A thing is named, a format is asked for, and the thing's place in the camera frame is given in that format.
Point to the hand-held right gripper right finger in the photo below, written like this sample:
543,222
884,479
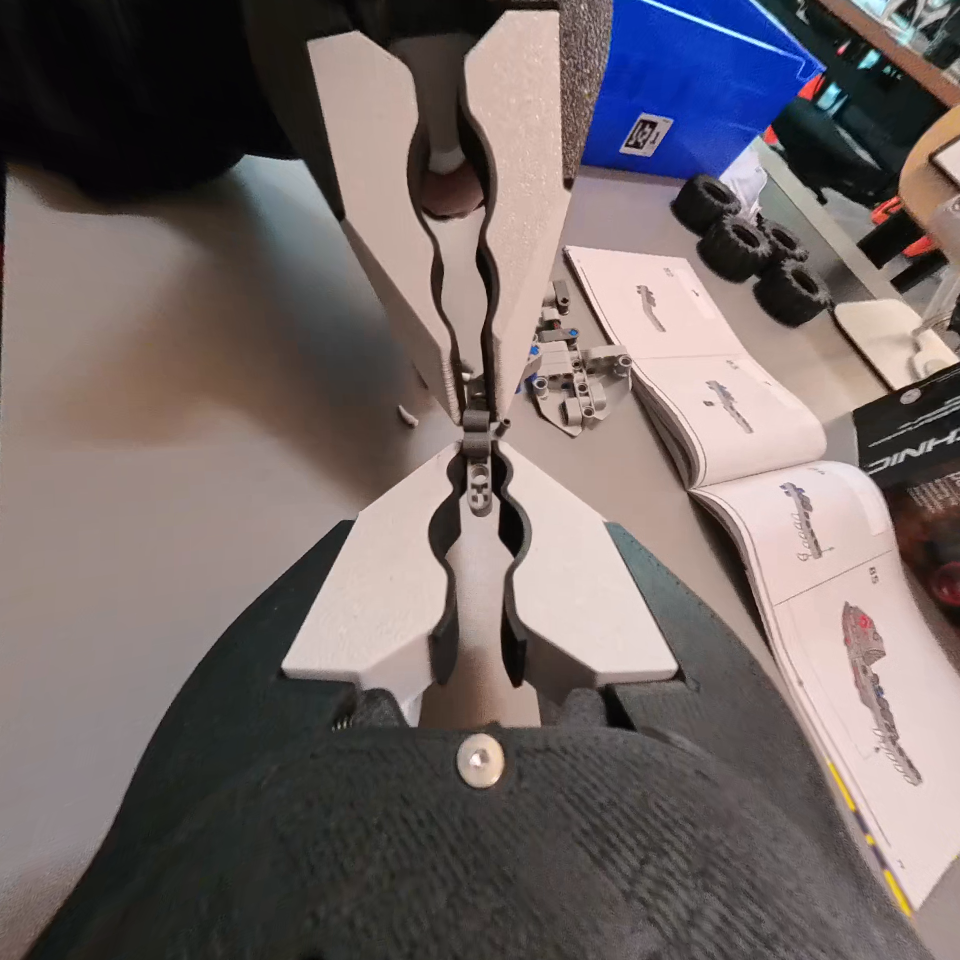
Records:
592,600

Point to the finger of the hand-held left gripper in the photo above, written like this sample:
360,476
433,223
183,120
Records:
525,150
367,150

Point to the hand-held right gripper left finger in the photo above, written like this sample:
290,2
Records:
360,600

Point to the grey bent toy beam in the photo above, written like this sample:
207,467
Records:
480,482

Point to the dark grey toy connector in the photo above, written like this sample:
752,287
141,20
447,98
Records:
476,435

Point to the person's left forearm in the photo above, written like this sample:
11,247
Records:
112,75

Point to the grey desk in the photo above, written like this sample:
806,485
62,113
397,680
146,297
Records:
150,525

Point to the person's left hand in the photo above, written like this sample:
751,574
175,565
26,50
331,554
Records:
450,196

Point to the blue plastic bin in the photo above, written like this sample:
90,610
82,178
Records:
697,67

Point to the white paper sheet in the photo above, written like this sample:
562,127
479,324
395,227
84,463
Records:
742,176

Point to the small tan connector pin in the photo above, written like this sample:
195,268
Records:
406,416

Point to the small dark connector pin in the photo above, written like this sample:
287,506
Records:
502,429

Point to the grey toy brick assembly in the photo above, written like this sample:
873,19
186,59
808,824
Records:
570,375

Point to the open instruction booklet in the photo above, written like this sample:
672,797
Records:
675,337

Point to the wooden shelf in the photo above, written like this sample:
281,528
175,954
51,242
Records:
911,60

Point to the red black tool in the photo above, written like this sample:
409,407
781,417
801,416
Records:
900,225

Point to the black toy set box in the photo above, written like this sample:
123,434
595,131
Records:
922,450

